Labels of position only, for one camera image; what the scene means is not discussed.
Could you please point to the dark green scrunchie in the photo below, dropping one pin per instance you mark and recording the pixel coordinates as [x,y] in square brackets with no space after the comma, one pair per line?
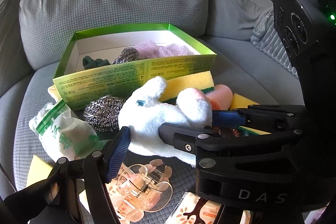
[94,62]

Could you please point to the purple mesh bath puff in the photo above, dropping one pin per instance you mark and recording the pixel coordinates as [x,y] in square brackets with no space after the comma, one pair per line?
[168,49]

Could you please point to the white plush bunny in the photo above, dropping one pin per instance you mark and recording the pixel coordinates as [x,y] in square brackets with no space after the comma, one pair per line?
[155,119]

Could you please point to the steel wool scourer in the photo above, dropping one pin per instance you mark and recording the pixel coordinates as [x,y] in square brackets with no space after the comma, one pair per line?
[103,113]
[127,54]

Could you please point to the yellow sponge green backing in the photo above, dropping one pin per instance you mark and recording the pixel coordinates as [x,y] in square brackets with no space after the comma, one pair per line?
[242,102]
[38,169]
[191,83]

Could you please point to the white green plastic bag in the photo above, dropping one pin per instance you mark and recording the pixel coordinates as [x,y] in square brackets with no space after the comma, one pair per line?
[60,134]

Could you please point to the clear pink hair claw clip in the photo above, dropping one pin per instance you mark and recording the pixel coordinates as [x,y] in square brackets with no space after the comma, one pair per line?
[147,187]

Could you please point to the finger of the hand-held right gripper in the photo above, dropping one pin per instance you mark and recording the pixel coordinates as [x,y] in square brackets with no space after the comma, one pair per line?
[228,117]
[183,138]

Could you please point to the grey ribbed blanket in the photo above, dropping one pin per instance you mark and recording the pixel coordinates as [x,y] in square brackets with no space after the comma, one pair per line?
[270,40]

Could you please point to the pink foam roll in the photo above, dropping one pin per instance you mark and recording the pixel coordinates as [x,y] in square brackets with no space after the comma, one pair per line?
[221,98]

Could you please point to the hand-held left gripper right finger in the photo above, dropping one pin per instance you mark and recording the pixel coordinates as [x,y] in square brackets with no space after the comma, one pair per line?
[236,217]

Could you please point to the pale yellow pad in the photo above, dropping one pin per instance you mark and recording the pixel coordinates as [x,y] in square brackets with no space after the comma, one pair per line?
[53,92]

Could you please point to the green cardboard box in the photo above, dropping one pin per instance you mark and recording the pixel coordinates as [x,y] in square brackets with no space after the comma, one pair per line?
[105,85]

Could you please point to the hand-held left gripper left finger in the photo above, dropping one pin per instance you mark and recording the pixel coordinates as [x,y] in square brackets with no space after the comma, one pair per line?
[116,153]

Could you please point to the tree print tissue packet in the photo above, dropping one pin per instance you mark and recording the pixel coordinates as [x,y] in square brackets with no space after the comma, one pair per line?
[115,188]
[194,211]

